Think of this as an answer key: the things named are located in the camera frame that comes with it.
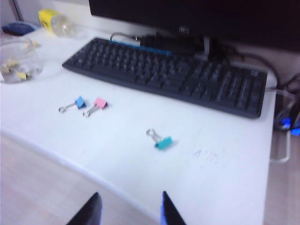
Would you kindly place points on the silver monitor stand leg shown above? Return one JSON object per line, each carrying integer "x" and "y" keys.
{"x": 206, "y": 47}

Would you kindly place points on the clear plastic jar with label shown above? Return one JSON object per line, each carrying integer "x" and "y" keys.
{"x": 23, "y": 58}

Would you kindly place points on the teal binder clip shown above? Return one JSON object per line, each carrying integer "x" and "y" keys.
{"x": 164, "y": 143}

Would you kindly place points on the black computer monitor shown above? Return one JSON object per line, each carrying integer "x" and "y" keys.
{"x": 211, "y": 16}

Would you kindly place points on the large yellow binder clip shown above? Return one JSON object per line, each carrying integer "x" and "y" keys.
{"x": 23, "y": 75}
{"x": 9, "y": 65}

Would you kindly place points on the blue binder clip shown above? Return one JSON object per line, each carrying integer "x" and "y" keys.
{"x": 80, "y": 102}

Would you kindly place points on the small yellow binder clip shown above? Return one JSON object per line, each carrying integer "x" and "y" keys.
{"x": 34, "y": 44}

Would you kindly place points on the pink binder clip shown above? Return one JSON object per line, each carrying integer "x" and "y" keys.
{"x": 100, "y": 103}

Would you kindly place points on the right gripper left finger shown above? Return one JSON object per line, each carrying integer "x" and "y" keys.
{"x": 90, "y": 213}

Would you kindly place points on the clear bottle with yellow label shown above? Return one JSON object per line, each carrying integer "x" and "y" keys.
{"x": 58, "y": 23}

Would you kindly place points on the black computer keyboard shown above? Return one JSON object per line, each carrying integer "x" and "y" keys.
{"x": 164, "y": 75}

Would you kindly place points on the white desk riser board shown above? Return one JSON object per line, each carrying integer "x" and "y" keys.
{"x": 140, "y": 164}

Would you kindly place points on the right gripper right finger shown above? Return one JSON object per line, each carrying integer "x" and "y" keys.
{"x": 170, "y": 213}

